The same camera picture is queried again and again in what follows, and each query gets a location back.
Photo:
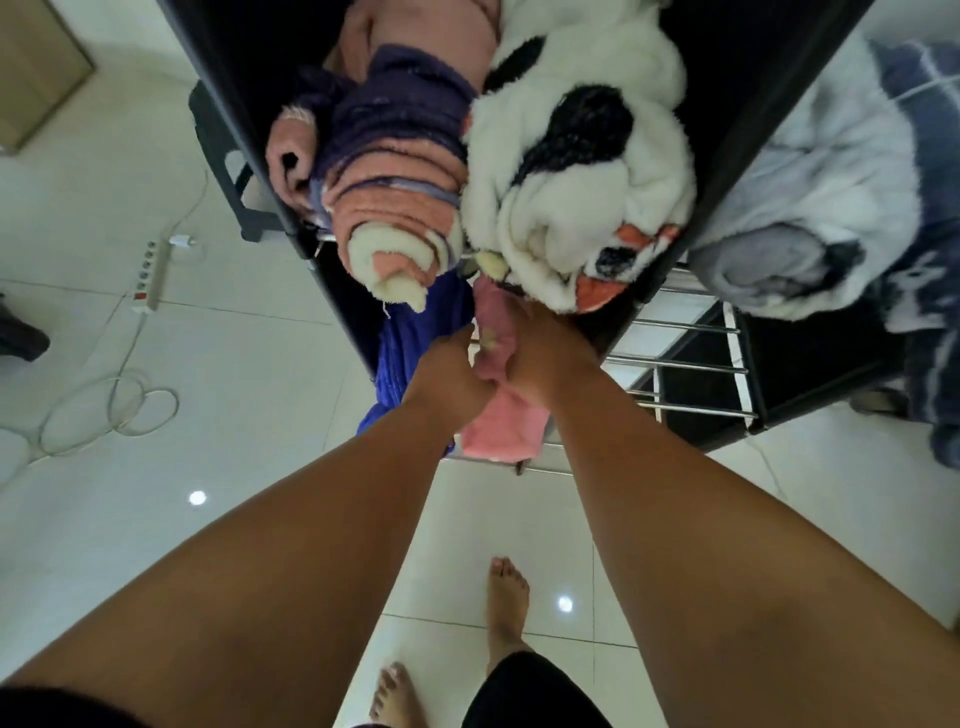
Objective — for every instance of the grey white fleece blanket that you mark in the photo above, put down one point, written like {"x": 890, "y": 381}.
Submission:
{"x": 832, "y": 172}

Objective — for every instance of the silver metal rack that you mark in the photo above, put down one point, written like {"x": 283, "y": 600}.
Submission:
{"x": 679, "y": 365}

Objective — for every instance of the wooden door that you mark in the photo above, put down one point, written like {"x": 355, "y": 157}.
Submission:
{"x": 34, "y": 67}

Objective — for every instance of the person's left hand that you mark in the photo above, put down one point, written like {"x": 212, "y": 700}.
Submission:
{"x": 442, "y": 382}

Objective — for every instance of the person's left foot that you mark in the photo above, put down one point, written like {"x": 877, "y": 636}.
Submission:
{"x": 396, "y": 701}

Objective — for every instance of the person's right forearm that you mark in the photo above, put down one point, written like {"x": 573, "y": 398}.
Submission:
{"x": 712, "y": 570}

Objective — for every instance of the person's foot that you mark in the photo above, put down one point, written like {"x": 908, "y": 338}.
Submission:
{"x": 396, "y": 701}
{"x": 508, "y": 607}

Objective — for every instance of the person's right fingers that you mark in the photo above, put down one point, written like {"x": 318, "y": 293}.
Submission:
{"x": 519, "y": 360}

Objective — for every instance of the black shorts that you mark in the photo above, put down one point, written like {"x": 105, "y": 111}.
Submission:
{"x": 532, "y": 697}

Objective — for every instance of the person's left forearm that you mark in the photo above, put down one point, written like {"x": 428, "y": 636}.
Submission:
{"x": 285, "y": 562}

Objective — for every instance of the person's right foot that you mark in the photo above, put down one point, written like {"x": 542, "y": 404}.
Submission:
{"x": 508, "y": 607}

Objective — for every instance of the blue patterned blanket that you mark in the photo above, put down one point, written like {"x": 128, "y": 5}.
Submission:
{"x": 930, "y": 315}

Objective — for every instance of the blue fleece garment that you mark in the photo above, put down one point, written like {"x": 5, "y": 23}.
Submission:
{"x": 409, "y": 337}

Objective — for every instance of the purple pink striped fleece garment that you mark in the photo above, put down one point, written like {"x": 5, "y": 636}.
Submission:
{"x": 397, "y": 150}

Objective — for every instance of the black plastic stool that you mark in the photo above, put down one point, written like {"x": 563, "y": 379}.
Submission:
{"x": 225, "y": 172}

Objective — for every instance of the white charger plug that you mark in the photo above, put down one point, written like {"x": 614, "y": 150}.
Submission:
{"x": 182, "y": 241}

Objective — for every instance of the black sleeve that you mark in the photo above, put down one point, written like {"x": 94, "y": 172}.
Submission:
{"x": 52, "y": 712}

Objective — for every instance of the black fabric wardrobe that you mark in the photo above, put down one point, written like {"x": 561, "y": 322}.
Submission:
{"x": 727, "y": 82}

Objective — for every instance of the white power strip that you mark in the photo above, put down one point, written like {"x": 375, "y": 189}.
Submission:
{"x": 152, "y": 276}

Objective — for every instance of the person's left fingers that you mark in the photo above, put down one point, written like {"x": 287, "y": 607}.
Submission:
{"x": 480, "y": 382}

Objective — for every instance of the white black fleece garment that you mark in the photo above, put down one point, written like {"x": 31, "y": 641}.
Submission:
{"x": 585, "y": 202}

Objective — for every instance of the person's right hand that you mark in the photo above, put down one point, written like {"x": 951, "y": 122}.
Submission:
{"x": 547, "y": 352}

